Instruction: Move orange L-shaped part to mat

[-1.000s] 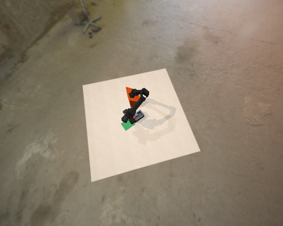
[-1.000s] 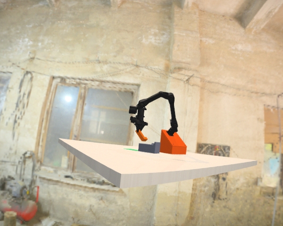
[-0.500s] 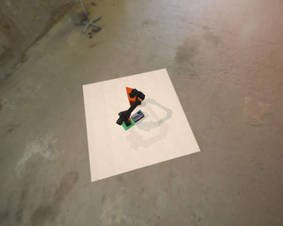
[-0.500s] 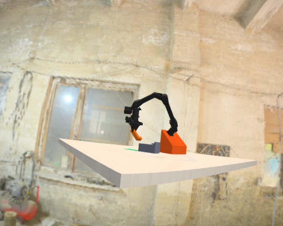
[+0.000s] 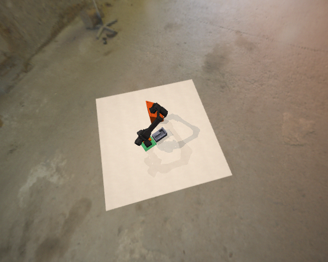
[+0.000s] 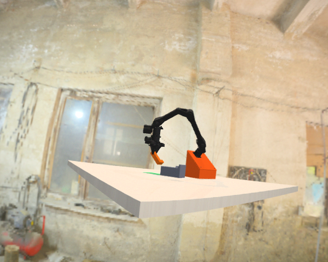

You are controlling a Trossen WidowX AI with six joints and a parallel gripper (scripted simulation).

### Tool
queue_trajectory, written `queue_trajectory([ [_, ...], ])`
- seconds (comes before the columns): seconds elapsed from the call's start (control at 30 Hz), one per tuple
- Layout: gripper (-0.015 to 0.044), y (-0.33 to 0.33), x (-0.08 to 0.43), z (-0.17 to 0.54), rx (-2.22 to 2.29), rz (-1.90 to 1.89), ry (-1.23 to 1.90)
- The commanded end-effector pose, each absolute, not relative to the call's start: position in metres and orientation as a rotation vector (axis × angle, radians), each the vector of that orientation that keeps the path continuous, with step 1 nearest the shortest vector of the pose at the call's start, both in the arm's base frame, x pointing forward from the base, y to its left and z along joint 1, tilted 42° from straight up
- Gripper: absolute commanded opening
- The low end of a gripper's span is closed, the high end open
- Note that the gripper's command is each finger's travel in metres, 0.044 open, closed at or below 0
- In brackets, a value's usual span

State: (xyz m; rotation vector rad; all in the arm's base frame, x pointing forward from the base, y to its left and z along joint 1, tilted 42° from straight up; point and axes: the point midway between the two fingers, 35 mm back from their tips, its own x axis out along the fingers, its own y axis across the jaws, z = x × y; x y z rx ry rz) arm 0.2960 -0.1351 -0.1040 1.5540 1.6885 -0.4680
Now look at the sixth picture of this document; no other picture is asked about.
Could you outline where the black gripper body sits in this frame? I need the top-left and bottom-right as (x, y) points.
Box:
(145, 134), (165, 147)

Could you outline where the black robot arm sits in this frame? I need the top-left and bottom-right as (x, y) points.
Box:
(143, 108), (206, 158)

